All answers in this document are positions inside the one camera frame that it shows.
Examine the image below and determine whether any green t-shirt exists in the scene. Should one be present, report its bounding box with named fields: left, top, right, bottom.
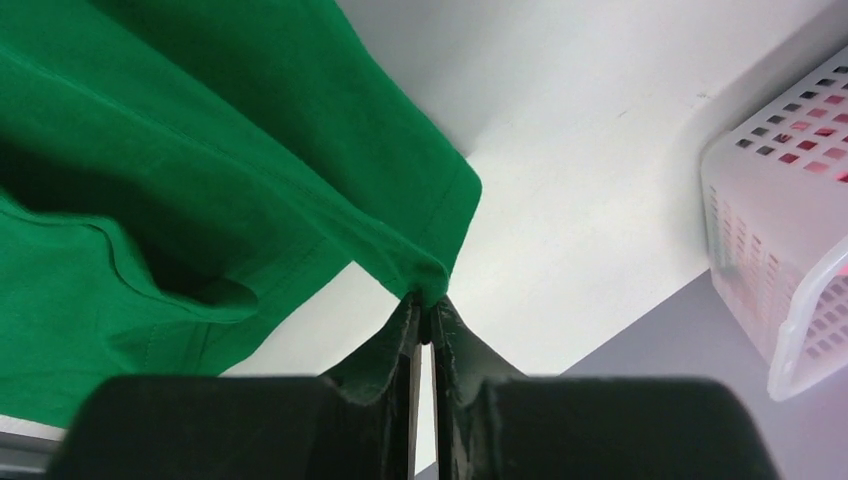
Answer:
left=1, top=1, right=482, bottom=428

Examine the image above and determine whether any aluminium front frame rail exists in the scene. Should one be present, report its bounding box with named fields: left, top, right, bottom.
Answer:
left=1, top=432, right=60, bottom=479

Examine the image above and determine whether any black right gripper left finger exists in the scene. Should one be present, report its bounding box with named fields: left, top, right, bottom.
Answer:
left=46, top=294, right=421, bottom=479

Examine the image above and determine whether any pink t-shirt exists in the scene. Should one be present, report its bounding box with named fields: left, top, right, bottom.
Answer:
left=701, top=90, right=847, bottom=362

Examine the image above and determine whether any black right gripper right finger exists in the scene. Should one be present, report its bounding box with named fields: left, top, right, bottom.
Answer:
left=430, top=298, right=779, bottom=479

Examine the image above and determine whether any white plastic laundry basket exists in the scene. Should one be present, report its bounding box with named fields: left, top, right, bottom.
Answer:
left=700, top=51, right=847, bottom=401

